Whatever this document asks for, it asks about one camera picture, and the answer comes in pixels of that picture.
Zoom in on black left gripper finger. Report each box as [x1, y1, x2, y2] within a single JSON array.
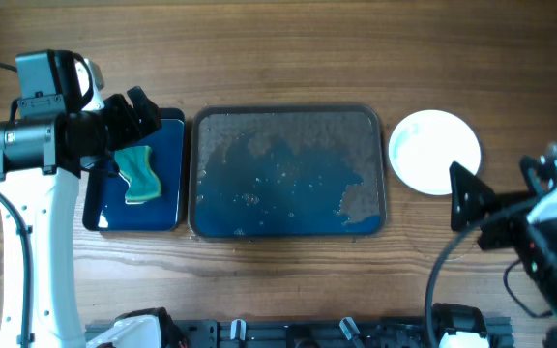
[[103, 94, 142, 150], [127, 86, 161, 138]]

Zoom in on green yellow sponge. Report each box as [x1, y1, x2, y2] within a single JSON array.
[[114, 145, 162, 205]]

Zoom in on white plate blue stains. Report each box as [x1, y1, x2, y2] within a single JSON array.
[[388, 109, 482, 196]]

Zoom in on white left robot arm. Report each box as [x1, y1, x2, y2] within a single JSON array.
[[0, 88, 161, 347]]

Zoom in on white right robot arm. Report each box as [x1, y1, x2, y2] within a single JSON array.
[[189, 104, 557, 347]]

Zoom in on dark blue water tray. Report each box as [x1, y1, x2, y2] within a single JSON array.
[[82, 108, 186, 232]]

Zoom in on dark grey work tray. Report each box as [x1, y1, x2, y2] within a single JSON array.
[[188, 103, 388, 240]]

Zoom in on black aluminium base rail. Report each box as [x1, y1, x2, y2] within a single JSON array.
[[83, 316, 515, 348]]

